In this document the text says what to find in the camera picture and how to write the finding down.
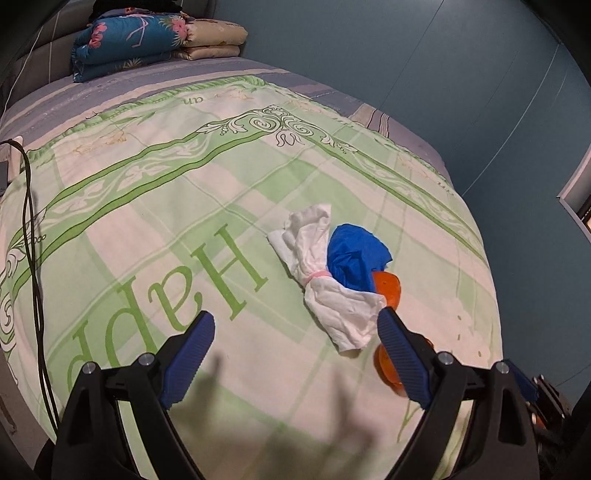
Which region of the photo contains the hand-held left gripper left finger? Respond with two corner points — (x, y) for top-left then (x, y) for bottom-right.
(34, 310), (216, 480)

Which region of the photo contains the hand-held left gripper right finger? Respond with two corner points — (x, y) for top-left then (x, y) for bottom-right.
(376, 306), (541, 480)

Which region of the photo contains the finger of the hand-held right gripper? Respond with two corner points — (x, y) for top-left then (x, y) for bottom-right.
(510, 369), (539, 404)

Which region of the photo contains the white cloth bundle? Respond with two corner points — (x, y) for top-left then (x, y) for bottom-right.
(267, 203), (389, 357)

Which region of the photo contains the orange plastic bag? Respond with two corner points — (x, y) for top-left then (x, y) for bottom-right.
(372, 271), (435, 398)

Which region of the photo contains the blue cloth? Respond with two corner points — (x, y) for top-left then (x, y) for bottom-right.
(327, 223), (393, 294)

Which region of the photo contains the green floral blanket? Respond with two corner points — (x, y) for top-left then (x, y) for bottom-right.
(0, 74), (505, 480)

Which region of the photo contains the beige pillow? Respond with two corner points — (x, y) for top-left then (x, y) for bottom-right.
(172, 44), (243, 61)

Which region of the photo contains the blue floral folded quilt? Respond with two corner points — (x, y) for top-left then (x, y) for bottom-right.
(71, 13), (193, 84)

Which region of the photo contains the folded beige blanket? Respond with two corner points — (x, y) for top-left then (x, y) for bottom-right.
(173, 20), (248, 48)

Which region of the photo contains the grey wall frame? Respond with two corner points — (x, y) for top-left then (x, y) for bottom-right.
(556, 142), (591, 232)

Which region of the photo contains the black cable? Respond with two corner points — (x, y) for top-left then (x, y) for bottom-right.
(0, 138), (62, 428)

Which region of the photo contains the white charging cable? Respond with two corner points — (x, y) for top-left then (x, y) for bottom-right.
(6, 33), (43, 112)

